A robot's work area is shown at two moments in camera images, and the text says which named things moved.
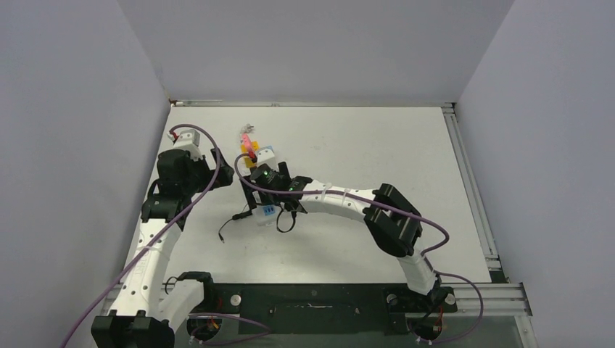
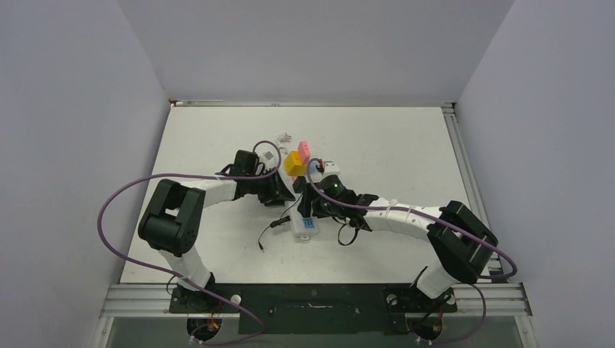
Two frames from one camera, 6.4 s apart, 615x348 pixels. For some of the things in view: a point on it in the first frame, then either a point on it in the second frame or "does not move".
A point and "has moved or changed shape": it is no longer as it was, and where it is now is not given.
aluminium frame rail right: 492,259 does not move
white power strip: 270,214 → 301,225
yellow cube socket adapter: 248,162 has moved or changed shape
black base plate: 324,309 does not move
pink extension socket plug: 247,141 → 304,150
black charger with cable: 235,217 → 278,222
